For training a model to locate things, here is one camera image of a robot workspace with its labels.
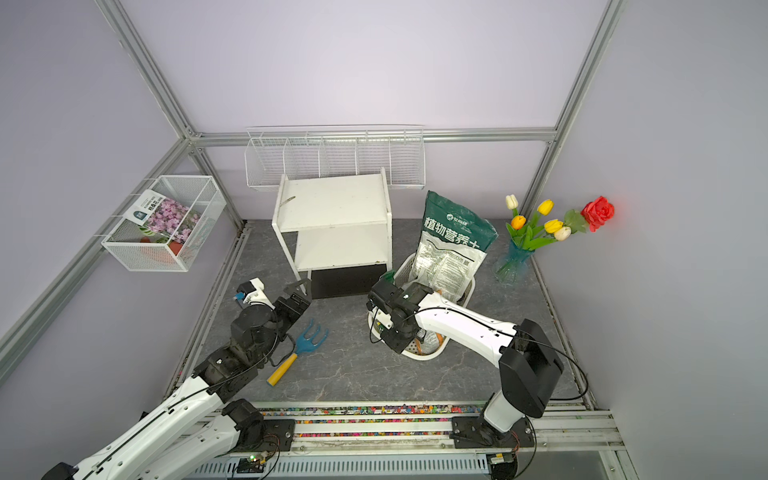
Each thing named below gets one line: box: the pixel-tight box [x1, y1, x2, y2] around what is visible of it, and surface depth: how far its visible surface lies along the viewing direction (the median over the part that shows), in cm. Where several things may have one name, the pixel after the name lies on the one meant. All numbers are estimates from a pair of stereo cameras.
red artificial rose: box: [580, 196, 615, 233], surface depth 73 cm
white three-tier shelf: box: [272, 168, 393, 299], surface depth 82 cm
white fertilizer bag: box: [408, 214, 499, 302], surface depth 86 cm
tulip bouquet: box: [505, 194, 587, 251], surface depth 86 cm
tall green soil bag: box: [412, 190, 499, 271], surface depth 85 cm
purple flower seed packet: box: [123, 189, 202, 245], surface depth 75 cm
